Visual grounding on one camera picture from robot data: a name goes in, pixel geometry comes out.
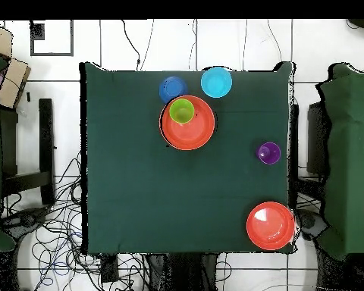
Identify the black square floor frame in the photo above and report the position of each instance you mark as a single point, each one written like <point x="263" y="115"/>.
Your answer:
<point x="38" y="30"/>

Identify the small light blue bowl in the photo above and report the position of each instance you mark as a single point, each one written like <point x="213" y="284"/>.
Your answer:
<point x="216" y="82"/>

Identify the black box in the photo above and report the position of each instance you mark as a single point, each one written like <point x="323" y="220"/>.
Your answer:
<point x="317" y="139"/>

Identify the black power strip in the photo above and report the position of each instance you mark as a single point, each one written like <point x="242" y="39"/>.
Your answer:
<point x="109" y="268"/>

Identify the grey stand foot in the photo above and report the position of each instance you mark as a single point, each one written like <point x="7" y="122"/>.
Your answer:
<point x="24" y="219"/>
<point x="309" y="222"/>

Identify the small dark blue bowl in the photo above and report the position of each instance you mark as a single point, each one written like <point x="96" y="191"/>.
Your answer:
<point x="172" y="87"/>

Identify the large orange bowl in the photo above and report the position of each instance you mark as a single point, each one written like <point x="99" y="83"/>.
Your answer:
<point x="191" y="133"/>
<point x="270" y="225"/>

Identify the green cup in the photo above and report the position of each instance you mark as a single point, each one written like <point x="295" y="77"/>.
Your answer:
<point x="182" y="111"/>

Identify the purple cup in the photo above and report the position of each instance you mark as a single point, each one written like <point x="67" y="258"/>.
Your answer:
<point x="268" y="153"/>

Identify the dark green table cloth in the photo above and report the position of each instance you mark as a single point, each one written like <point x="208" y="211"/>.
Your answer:
<point x="124" y="197"/>

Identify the black chair frame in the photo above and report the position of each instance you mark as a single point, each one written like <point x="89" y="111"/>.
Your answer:
<point x="46" y="136"/>

